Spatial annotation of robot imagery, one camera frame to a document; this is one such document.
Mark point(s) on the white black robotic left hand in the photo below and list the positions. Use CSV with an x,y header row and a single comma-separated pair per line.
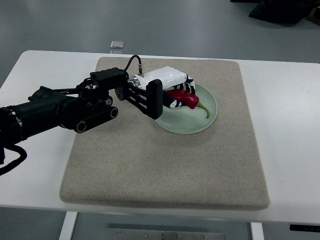
x,y
170,78

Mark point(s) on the red pepper with green stem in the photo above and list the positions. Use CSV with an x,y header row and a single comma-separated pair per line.
x,y
176,98

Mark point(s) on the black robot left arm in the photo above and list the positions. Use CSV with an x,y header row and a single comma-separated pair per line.
x,y
80,109

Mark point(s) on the light green round plate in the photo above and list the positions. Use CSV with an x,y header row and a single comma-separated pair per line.
x,y
184,120

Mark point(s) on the clear plastic floor plate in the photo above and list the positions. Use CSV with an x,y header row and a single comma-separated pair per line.
x,y
116,44

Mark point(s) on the beige felt mat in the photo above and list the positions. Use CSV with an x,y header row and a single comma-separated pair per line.
x,y
133,162

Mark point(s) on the black bag on floor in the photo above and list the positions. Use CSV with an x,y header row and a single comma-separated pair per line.
x,y
281,11

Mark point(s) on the brown cardboard box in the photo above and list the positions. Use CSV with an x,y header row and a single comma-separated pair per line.
x,y
315,15

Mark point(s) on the white table left leg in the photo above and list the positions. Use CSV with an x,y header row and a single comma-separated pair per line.
x,y
68,225

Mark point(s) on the white table leg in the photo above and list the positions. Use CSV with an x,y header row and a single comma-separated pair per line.
x,y
257,231
68,225

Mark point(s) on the white table right leg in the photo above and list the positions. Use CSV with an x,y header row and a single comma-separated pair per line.
x,y
257,231

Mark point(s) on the black table control panel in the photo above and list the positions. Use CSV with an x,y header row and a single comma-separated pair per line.
x,y
305,228

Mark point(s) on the grey metal base plate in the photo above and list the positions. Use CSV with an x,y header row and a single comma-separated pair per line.
x,y
145,234

